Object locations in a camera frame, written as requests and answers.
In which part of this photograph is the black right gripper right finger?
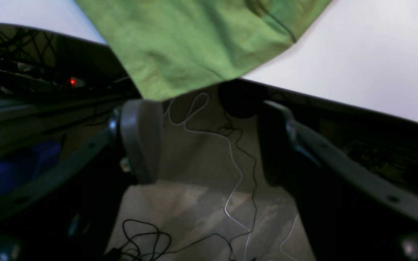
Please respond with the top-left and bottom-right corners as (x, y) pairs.
(258, 100), (418, 261)

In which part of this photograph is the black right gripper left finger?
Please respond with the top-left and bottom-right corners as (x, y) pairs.
(0, 100), (164, 224)

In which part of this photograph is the green T-shirt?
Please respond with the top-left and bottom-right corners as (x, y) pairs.
(76, 0), (330, 101)

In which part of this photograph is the black power strip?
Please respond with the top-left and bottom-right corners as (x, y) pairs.
(0, 59), (87, 91)

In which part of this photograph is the blue plastic box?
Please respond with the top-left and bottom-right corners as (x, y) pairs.
(0, 140), (62, 195)

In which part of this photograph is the white cable on floor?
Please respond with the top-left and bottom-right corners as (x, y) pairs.
(164, 92), (300, 261)

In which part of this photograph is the black cable on floor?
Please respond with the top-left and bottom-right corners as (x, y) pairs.
(107, 109), (260, 261)

